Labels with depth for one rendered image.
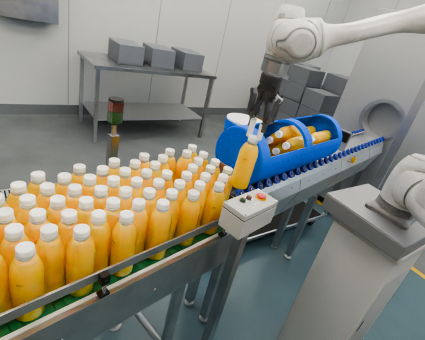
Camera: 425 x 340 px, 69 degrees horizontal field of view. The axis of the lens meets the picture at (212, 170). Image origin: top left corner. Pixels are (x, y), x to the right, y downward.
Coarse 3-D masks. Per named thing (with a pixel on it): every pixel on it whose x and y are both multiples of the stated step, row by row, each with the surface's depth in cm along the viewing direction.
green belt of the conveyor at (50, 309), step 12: (168, 252) 107; (108, 264) 97; (144, 264) 100; (96, 288) 89; (60, 300) 83; (72, 300) 84; (48, 312) 79; (12, 324) 75; (24, 324) 75; (0, 336) 72
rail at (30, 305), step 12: (204, 228) 112; (168, 240) 101; (180, 240) 105; (144, 252) 94; (156, 252) 98; (120, 264) 88; (132, 264) 92; (96, 276) 84; (60, 288) 77; (72, 288) 79; (36, 300) 73; (48, 300) 75; (12, 312) 70; (24, 312) 72; (0, 324) 69
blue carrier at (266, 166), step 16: (240, 128) 140; (256, 128) 168; (272, 128) 181; (304, 128) 165; (320, 128) 203; (336, 128) 191; (224, 144) 148; (240, 144) 141; (256, 144) 135; (304, 144) 163; (320, 144) 174; (336, 144) 191; (224, 160) 150; (256, 160) 137; (272, 160) 140; (288, 160) 152; (304, 160) 167; (256, 176) 138; (272, 176) 155
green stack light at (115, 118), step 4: (108, 112) 128; (112, 112) 127; (108, 116) 128; (112, 116) 128; (116, 116) 128; (120, 116) 129; (108, 120) 129; (112, 120) 128; (116, 120) 129; (120, 120) 130
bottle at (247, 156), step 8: (248, 144) 115; (240, 152) 116; (248, 152) 114; (256, 152) 115; (240, 160) 117; (248, 160) 115; (240, 168) 117; (248, 168) 117; (232, 176) 122; (240, 176) 118; (248, 176) 119; (232, 184) 121; (240, 184) 120
